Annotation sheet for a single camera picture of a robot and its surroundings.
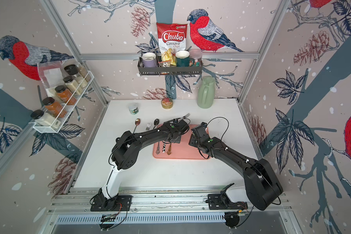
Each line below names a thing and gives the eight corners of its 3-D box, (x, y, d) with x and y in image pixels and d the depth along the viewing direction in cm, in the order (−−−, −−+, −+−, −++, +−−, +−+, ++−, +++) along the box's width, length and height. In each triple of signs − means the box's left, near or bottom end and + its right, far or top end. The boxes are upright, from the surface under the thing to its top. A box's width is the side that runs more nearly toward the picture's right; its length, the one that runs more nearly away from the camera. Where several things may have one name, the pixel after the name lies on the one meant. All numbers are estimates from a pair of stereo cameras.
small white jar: (127, 114, 113) (126, 112, 110) (130, 105, 119) (129, 103, 116) (137, 114, 113) (136, 112, 110) (139, 105, 119) (138, 103, 116)
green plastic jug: (198, 113, 116) (201, 89, 97) (196, 95, 129) (199, 71, 110) (212, 112, 116) (218, 89, 97) (209, 95, 129) (213, 71, 110)
